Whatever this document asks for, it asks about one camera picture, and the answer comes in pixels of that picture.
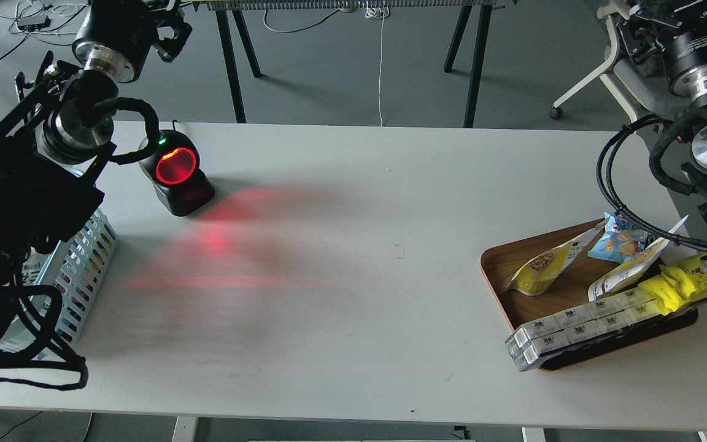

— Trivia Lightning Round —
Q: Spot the light blue plastic basket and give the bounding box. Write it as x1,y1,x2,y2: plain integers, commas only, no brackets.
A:
0,169,118,361

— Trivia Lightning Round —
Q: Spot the black power strip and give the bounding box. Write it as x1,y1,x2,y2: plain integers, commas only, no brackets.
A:
16,14,51,33

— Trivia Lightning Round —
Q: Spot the grey white office chair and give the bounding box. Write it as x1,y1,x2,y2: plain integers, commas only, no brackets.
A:
549,1,671,122

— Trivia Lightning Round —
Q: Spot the white hanging cable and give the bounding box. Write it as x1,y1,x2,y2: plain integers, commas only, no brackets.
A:
363,5,391,127

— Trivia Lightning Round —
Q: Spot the blue snack bag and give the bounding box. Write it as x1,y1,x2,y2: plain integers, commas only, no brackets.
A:
587,212,657,263

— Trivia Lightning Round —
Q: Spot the black barcode scanner red window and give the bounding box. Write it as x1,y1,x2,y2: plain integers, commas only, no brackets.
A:
138,120,215,217

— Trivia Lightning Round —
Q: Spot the wooden oval tray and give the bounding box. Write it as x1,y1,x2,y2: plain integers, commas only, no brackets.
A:
480,219,699,372

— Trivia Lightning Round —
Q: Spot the silver boxed snack pack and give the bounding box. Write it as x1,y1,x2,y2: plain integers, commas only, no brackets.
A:
504,288,662,371

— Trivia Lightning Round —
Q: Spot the black leg background table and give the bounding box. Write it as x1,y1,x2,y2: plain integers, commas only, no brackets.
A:
197,0,504,129

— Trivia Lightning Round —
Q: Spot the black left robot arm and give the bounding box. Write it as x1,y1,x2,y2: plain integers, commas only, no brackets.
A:
0,1,193,391

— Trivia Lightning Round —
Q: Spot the yellow cartoon snack pack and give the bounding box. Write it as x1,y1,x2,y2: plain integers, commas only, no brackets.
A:
638,254,707,316

